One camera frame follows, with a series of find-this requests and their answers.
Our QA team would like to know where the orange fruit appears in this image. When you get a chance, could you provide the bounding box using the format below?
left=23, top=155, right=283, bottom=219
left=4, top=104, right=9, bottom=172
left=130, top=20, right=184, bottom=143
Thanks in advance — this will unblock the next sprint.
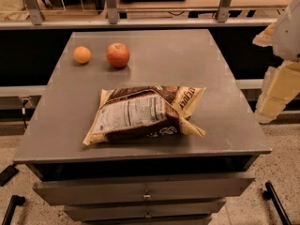
left=73, top=46, right=91, bottom=64

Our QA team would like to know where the lower grey drawer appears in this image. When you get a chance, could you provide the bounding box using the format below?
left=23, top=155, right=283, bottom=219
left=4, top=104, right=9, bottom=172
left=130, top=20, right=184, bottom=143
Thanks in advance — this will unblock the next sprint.
left=64, top=198, right=226, bottom=221

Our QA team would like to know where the grey drawer cabinet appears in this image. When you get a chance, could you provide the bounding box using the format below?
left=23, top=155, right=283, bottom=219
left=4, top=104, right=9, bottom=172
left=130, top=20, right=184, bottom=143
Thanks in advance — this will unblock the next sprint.
left=15, top=29, right=269, bottom=225

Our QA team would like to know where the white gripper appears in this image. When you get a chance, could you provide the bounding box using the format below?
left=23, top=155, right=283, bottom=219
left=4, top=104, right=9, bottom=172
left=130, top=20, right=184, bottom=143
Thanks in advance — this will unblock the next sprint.
left=252, top=0, right=300, bottom=124

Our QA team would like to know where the brown chip bag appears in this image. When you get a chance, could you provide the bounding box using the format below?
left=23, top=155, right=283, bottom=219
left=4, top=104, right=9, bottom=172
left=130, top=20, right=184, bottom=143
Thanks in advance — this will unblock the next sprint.
left=83, top=86, right=205, bottom=145

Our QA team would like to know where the red apple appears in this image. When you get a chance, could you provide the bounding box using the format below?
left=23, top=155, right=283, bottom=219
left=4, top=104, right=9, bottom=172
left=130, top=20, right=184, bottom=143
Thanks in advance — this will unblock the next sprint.
left=106, top=42, right=130, bottom=68

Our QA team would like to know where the upper grey drawer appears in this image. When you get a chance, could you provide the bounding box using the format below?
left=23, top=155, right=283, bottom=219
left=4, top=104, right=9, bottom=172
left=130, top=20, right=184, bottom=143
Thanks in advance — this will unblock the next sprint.
left=33, top=172, right=254, bottom=205

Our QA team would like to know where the black right base leg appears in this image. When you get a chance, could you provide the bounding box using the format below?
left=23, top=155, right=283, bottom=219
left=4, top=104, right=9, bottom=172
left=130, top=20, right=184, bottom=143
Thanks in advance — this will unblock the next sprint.
left=262, top=181, right=292, bottom=225

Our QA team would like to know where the black floor block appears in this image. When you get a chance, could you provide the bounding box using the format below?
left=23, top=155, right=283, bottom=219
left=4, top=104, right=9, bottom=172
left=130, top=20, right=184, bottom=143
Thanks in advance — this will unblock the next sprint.
left=0, top=164, right=19, bottom=187

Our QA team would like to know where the black base leg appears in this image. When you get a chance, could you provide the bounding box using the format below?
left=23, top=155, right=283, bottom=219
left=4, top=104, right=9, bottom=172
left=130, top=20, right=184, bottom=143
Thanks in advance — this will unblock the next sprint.
left=2, top=195, right=25, bottom=225
left=262, top=181, right=292, bottom=225

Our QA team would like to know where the black cable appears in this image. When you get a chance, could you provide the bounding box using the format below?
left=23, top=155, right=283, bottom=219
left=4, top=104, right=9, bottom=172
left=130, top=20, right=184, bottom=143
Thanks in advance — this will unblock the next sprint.
left=21, top=97, right=30, bottom=130

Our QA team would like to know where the grey drawer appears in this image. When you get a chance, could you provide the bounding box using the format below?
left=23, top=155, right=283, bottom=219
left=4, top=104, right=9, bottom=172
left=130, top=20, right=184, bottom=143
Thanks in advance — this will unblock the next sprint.
left=33, top=172, right=254, bottom=205
left=64, top=198, right=226, bottom=221

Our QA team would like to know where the black left base leg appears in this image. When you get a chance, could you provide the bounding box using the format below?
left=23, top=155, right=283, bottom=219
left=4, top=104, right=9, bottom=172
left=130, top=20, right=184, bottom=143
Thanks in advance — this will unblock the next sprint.
left=2, top=195, right=25, bottom=225

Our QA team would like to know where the metal railing frame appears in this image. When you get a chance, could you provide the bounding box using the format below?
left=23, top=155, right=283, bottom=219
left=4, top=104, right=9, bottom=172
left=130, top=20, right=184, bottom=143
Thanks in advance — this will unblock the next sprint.
left=0, top=0, right=287, bottom=30

